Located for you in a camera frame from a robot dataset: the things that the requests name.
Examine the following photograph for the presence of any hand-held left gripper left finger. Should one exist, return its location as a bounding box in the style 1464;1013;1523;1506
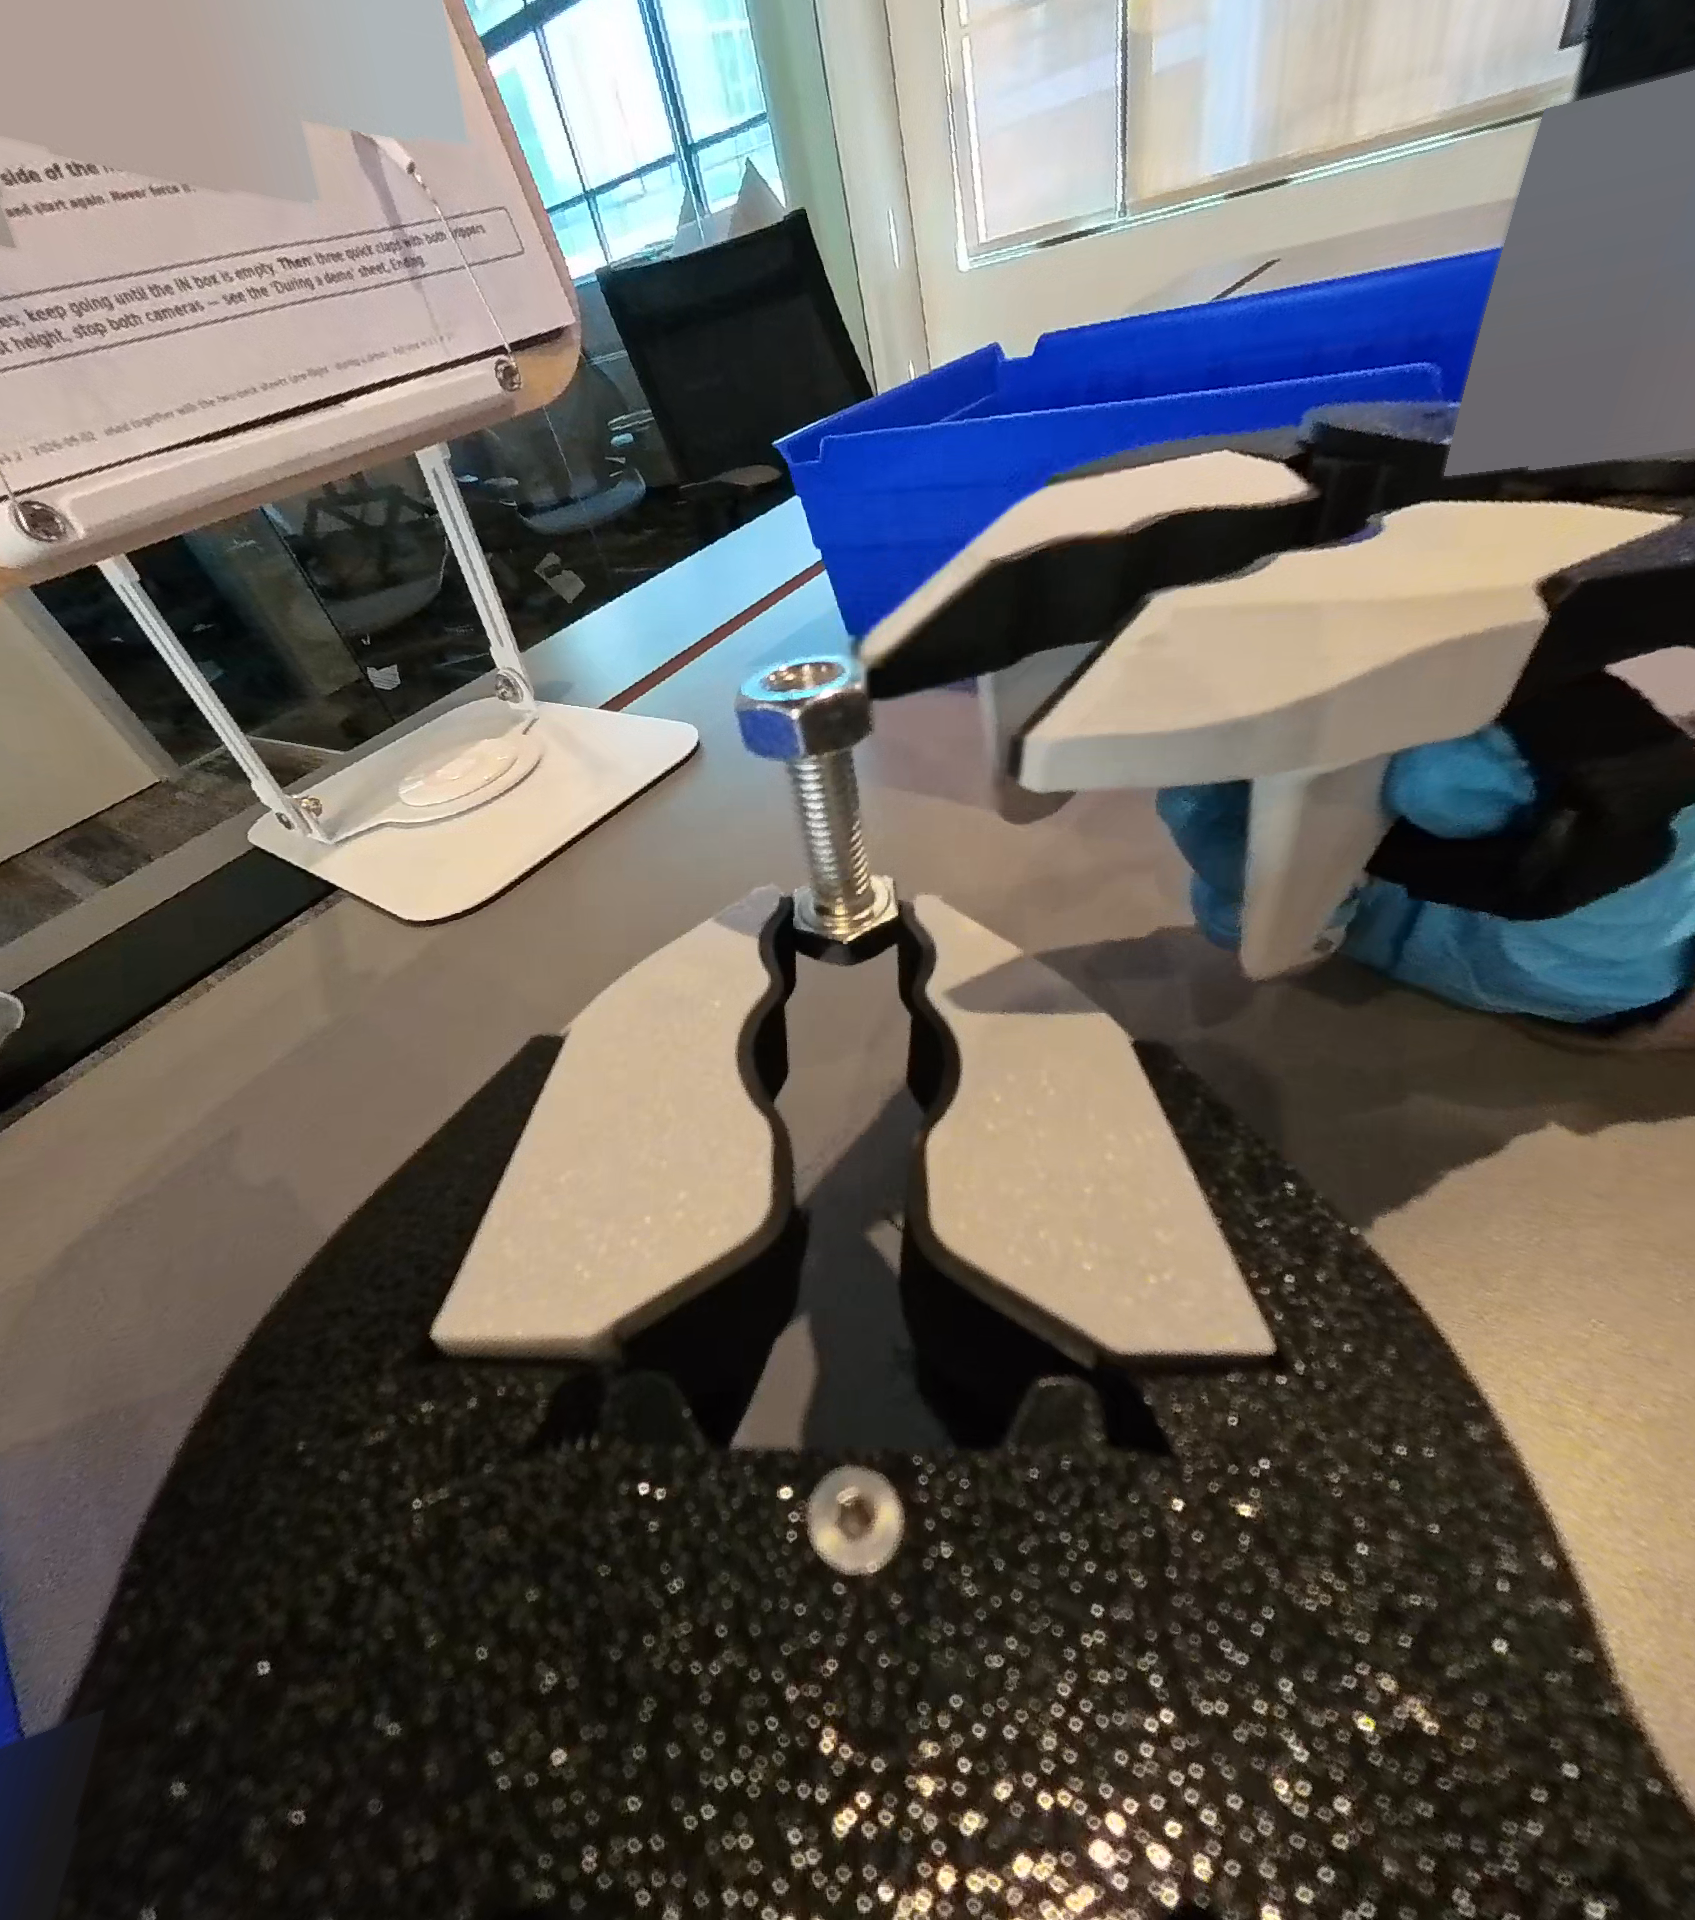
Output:
430;884;808;1365

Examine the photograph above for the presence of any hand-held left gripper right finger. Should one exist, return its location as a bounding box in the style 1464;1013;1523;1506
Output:
907;896;1280;1365

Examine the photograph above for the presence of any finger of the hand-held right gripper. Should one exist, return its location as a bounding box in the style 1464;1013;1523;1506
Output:
859;452;1322;704
1019;502;1685;984

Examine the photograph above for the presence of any silver hex nut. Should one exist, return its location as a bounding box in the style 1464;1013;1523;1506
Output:
788;884;906;942

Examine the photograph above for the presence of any silver hex bolt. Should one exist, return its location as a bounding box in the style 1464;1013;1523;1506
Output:
734;652;879;902

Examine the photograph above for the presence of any person's right hand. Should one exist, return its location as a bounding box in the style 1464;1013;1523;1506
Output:
1159;725;1695;1029

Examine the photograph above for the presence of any wooden board document stand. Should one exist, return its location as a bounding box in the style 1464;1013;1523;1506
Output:
0;0;703;925

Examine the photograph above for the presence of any black office chair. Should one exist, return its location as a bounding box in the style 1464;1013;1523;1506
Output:
595;209;879;490

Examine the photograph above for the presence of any grey office chair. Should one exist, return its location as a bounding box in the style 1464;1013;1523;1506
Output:
517;407;668;546

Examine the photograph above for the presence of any printed instruction sheet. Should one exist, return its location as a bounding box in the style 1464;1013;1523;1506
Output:
0;0;583;527

